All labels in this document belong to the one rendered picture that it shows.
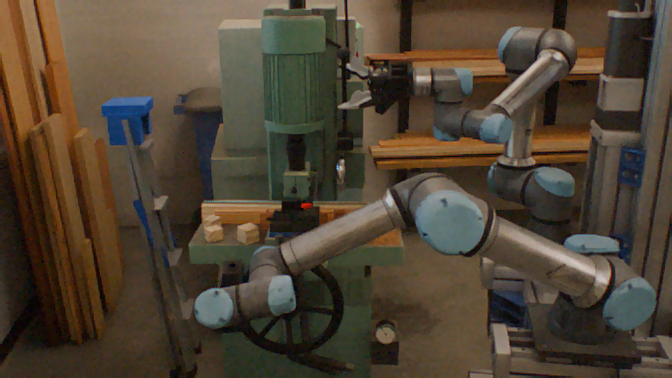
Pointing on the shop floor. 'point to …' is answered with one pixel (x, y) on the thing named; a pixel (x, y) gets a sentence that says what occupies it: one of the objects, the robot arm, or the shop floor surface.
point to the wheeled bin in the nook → (199, 106)
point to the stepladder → (127, 129)
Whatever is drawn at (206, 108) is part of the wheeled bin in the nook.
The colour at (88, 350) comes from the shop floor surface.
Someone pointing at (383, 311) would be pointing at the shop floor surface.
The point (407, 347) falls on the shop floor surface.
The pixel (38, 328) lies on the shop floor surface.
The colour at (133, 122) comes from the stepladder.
